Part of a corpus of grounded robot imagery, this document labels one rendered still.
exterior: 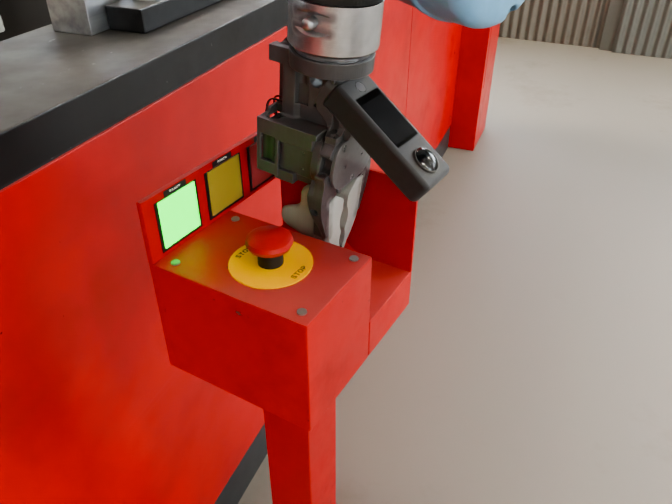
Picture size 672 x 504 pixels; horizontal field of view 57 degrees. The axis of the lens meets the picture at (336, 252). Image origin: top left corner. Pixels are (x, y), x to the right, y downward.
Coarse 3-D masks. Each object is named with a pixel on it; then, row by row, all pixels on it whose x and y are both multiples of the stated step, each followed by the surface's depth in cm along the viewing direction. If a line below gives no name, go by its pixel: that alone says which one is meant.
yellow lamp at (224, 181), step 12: (216, 168) 56; (228, 168) 57; (216, 180) 56; (228, 180) 58; (240, 180) 60; (216, 192) 57; (228, 192) 59; (240, 192) 60; (216, 204) 57; (228, 204) 59
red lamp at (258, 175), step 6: (252, 150) 60; (252, 156) 60; (252, 162) 61; (252, 168) 61; (252, 174) 61; (258, 174) 62; (264, 174) 63; (270, 174) 64; (252, 180) 62; (258, 180) 62; (264, 180) 63; (252, 186) 62
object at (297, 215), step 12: (300, 204) 58; (336, 204) 57; (288, 216) 60; (300, 216) 59; (336, 216) 58; (300, 228) 60; (312, 228) 59; (336, 228) 59; (324, 240) 58; (336, 240) 60
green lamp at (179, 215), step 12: (180, 192) 53; (192, 192) 54; (168, 204) 52; (180, 204) 53; (192, 204) 54; (168, 216) 52; (180, 216) 54; (192, 216) 55; (168, 228) 53; (180, 228) 54; (192, 228) 55; (168, 240) 53
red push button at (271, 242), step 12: (264, 228) 52; (276, 228) 52; (252, 240) 51; (264, 240) 50; (276, 240) 50; (288, 240) 51; (252, 252) 50; (264, 252) 50; (276, 252) 50; (264, 264) 52; (276, 264) 52
